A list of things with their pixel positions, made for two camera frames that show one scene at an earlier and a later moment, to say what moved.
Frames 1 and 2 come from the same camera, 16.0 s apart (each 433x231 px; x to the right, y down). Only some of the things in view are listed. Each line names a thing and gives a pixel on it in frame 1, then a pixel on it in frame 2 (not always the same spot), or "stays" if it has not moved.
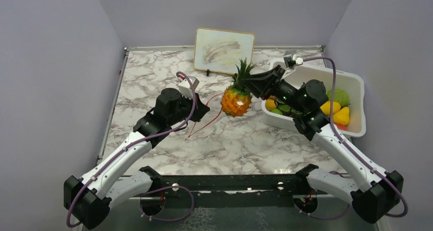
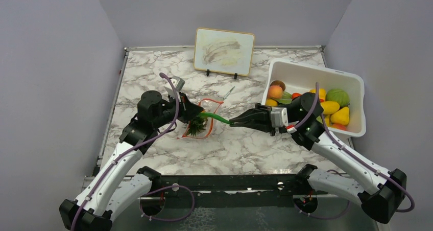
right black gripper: (260, 84) to (259, 118)
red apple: (343, 127) stays
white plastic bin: (351, 83) stays
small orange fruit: (270, 104) stays
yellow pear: (342, 116) stays
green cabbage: (340, 95) stays
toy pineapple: (236, 99) to (197, 125)
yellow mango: (326, 108) stays
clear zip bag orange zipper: (211, 111) to (209, 106)
